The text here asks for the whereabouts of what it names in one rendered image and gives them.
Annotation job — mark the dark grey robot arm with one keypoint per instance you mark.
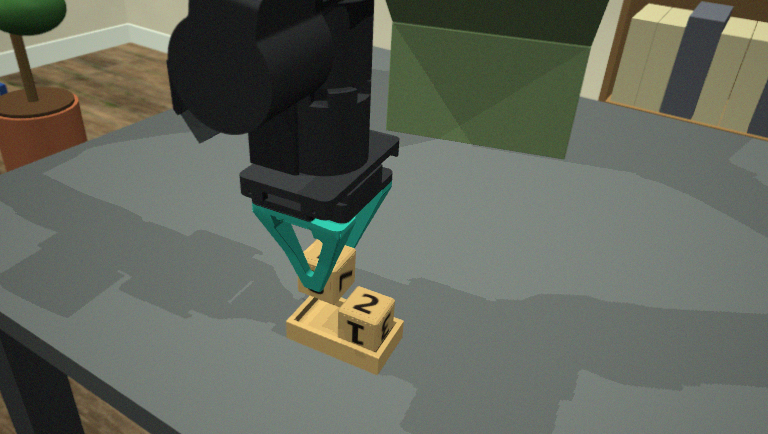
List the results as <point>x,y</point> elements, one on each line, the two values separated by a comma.
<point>236,64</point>

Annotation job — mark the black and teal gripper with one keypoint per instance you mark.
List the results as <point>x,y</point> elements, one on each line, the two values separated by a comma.
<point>340,186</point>

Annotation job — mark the tan wooden tray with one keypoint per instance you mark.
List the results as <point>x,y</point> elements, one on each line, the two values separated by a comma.
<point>324,317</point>

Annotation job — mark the tan wooden number cube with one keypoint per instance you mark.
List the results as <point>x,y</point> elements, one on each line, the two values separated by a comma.
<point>366,318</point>
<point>341,278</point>

